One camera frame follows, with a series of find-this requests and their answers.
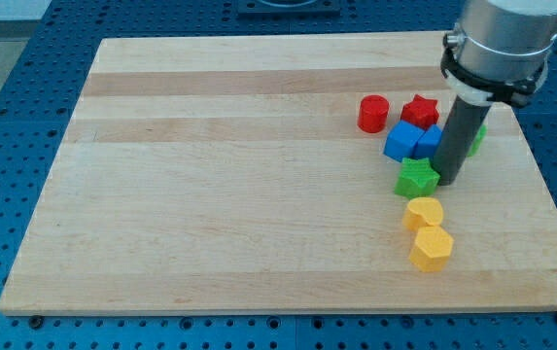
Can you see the yellow heart block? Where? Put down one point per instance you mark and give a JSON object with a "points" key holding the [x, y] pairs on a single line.
{"points": [[422, 212]]}

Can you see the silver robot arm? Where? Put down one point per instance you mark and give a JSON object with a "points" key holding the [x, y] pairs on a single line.
{"points": [[497, 52]]}

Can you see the blue cube block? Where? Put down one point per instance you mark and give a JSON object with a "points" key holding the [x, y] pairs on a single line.
{"points": [[402, 140]]}

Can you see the green star block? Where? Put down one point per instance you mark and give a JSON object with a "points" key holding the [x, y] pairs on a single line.
{"points": [[417, 178]]}

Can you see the green block behind rod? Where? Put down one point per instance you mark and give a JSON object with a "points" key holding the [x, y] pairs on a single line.
{"points": [[475, 145]]}

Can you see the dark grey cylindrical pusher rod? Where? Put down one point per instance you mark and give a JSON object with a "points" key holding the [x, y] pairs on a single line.
{"points": [[460, 130]]}

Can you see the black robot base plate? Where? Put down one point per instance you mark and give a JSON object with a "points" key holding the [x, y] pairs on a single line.
{"points": [[255, 8]]}

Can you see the yellow hexagon block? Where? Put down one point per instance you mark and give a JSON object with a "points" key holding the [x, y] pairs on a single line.
{"points": [[432, 248]]}

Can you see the red star block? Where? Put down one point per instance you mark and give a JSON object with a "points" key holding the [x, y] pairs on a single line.
{"points": [[420, 111]]}

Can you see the light wooden board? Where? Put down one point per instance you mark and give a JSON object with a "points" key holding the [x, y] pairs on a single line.
{"points": [[228, 175]]}

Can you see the red cylinder block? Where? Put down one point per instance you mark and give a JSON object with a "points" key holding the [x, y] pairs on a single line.
{"points": [[373, 113]]}

